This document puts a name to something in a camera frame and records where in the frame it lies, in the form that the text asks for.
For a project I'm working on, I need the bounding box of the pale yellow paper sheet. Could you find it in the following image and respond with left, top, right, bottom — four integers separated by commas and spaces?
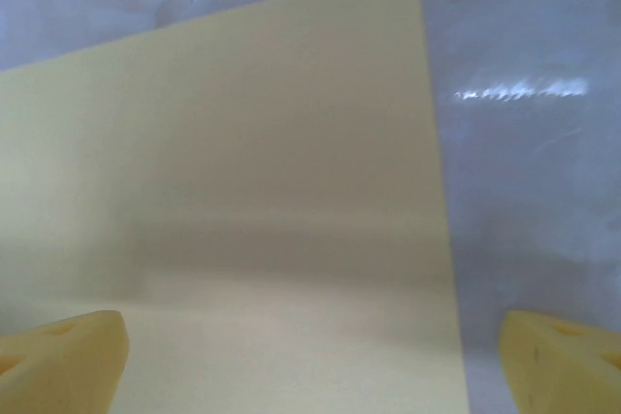
0, 0, 467, 414

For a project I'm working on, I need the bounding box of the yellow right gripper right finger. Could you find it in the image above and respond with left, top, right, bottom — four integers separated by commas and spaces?
499, 309, 621, 414

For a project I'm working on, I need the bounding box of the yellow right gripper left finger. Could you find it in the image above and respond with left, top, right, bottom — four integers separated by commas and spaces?
0, 309, 131, 414

